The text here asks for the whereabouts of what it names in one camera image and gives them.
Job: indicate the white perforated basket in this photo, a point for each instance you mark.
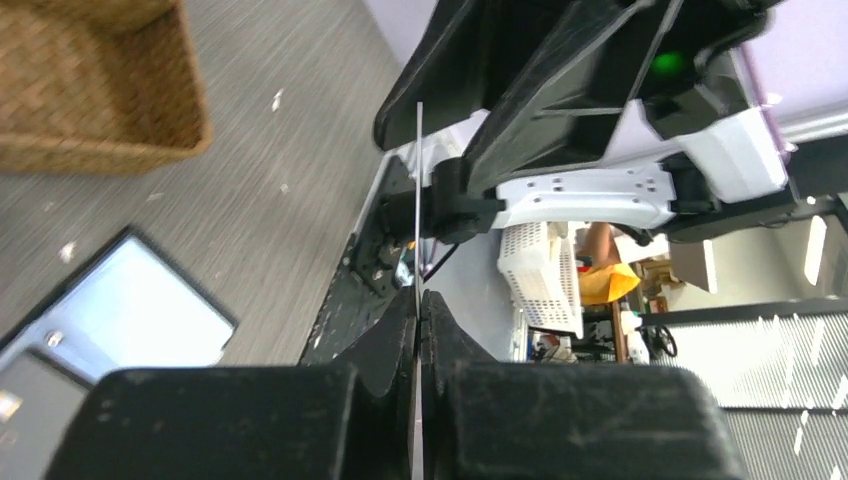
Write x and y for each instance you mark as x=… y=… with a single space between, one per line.
x=539 y=265

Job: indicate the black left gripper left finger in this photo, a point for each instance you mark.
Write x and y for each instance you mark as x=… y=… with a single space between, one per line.
x=350 y=418

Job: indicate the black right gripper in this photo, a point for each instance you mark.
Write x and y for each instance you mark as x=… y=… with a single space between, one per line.
x=554 y=77

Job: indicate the black leather card holder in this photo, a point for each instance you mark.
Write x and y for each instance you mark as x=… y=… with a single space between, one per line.
x=128 y=306

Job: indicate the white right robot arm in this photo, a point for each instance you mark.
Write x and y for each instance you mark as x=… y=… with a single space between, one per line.
x=686 y=189

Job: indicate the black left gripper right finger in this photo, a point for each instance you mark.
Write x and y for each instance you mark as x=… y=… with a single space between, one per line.
x=486 y=419

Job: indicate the woven wicker tray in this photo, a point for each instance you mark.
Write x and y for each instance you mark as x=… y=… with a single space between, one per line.
x=99 y=87

